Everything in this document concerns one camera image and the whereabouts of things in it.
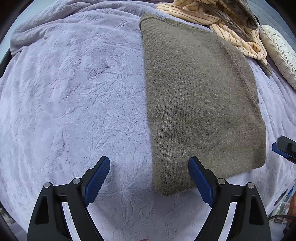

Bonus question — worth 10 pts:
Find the brown knit sweater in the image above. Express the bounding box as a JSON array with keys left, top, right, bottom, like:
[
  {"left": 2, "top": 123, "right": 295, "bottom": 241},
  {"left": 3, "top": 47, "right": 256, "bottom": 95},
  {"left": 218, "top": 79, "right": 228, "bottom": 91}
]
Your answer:
[{"left": 139, "top": 15, "right": 266, "bottom": 196}]

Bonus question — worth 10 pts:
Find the person's right hand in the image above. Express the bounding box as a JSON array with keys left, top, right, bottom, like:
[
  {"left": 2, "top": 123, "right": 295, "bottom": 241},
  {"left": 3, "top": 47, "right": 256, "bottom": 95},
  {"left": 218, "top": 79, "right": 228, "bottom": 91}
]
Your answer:
[{"left": 287, "top": 193, "right": 296, "bottom": 217}]

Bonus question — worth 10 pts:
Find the white round pleated cushion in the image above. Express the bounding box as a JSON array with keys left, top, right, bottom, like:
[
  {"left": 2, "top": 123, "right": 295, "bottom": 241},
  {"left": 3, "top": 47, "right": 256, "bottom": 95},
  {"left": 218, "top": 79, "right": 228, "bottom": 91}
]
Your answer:
[{"left": 259, "top": 25, "right": 295, "bottom": 90}]

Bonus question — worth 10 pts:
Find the lavender embossed bed blanket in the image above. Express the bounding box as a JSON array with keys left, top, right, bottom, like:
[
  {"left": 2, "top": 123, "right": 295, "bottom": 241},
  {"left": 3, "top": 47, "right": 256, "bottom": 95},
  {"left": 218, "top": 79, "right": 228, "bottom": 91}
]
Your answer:
[{"left": 1, "top": 1, "right": 295, "bottom": 240}]

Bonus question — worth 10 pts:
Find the cream striped fleece garment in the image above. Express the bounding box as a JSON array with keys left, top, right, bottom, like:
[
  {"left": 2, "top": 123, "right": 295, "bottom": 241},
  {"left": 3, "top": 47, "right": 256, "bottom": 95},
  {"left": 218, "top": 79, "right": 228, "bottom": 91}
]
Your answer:
[{"left": 157, "top": 0, "right": 271, "bottom": 77}]

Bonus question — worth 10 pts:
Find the grey padded headboard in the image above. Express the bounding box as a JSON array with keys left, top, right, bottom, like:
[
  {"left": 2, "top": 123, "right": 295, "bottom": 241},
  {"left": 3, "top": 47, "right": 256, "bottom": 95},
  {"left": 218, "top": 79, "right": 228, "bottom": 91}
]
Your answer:
[{"left": 247, "top": 0, "right": 295, "bottom": 50}]

